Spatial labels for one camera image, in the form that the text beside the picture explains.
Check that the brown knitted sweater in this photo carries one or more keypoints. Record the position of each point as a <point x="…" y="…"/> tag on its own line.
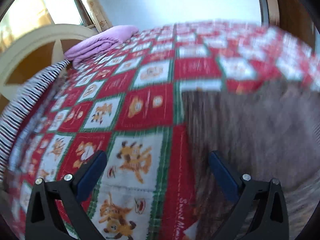
<point x="272" y="132"/>

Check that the cream wooden headboard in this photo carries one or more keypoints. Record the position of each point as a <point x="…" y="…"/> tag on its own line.
<point x="36" y="50"/>

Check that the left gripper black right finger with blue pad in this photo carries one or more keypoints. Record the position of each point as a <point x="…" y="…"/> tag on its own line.
<point x="270" y="220"/>

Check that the window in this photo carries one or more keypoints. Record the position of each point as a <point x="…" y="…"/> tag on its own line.
<point x="68" y="12"/>

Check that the red patchwork bear bedspread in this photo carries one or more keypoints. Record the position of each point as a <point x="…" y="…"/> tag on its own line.
<point x="128" y="103"/>

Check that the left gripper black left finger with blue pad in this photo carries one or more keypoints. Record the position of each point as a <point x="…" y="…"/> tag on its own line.
<point x="43" y="219"/>

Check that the striped pillow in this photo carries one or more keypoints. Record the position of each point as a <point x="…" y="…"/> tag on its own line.
<point x="16" y="111"/>

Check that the brown wooden door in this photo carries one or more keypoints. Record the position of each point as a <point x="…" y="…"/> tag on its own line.
<point x="294" y="18"/>

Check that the floral curtain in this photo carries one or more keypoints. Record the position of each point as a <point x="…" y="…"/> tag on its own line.
<point x="97" y="15"/>

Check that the folded purple quilt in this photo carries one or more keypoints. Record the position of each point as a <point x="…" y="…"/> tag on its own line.
<point x="100" y="43"/>

